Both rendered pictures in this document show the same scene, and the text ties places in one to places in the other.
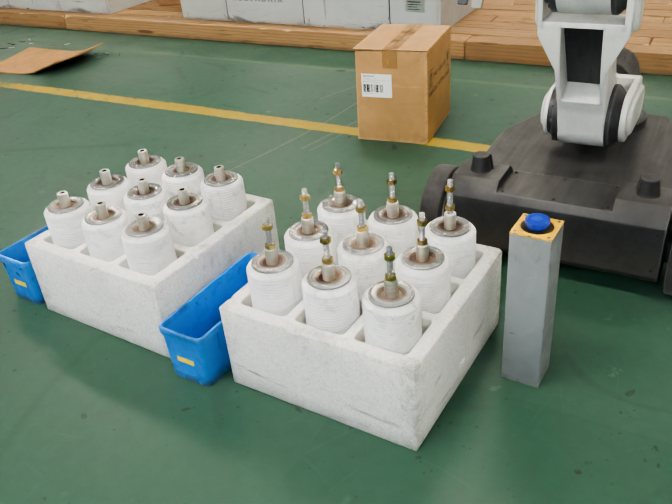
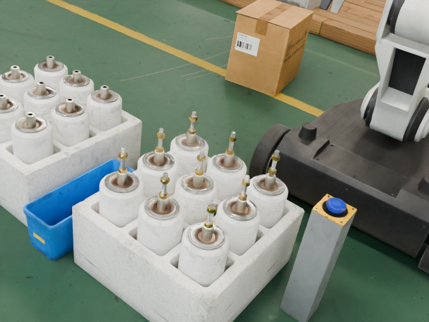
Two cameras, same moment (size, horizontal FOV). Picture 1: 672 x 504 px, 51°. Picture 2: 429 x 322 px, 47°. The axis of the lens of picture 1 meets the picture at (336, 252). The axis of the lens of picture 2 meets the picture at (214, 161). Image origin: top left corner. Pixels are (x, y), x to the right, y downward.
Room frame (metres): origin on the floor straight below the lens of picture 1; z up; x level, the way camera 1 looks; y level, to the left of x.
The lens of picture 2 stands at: (0.21, -0.04, 0.93)
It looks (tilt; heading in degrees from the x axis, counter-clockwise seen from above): 35 degrees down; 358
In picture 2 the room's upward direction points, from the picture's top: 10 degrees clockwise
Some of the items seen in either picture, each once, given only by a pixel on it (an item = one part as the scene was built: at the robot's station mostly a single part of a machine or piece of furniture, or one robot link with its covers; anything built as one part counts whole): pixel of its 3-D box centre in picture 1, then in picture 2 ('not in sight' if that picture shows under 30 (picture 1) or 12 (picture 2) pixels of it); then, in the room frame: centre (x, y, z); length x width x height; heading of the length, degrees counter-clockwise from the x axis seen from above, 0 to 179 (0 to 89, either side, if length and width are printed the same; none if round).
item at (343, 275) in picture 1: (329, 277); (162, 207); (0.99, 0.02, 0.25); 0.08 x 0.08 x 0.01
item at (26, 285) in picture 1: (68, 250); not in sight; (1.51, 0.65, 0.06); 0.30 x 0.11 x 0.12; 145
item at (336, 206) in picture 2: (537, 223); (335, 206); (0.99, -0.33, 0.32); 0.04 x 0.04 x 0.02
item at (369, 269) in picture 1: (366, 285); (193, 214); (1.09, -0.05, 0.16); 0.10 x 0.10 x 0.18
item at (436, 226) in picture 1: (449, 226); (268, 185); (1.12, -0.21, 0.25); 0.08 x 0.08 x 0.01
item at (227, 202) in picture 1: (227, 215); (104, 124); (1.42, 0.24, 0.16); 0.10 x 0.10 x 0.18
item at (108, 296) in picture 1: (160, 254); (45, 142); (1.40, 0.40, 0.09); 0.39 x 0.39 x 0.18; 55
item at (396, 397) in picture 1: (368, 315); (189, 236); (1.09, -0.05, 0.09); 0.39 x 0.39 x 0.18; 56
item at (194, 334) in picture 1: (231, 315); (85, 207); (1.17, 0.23, 0.06); 0.30 x 0.11 x 0.12; 147
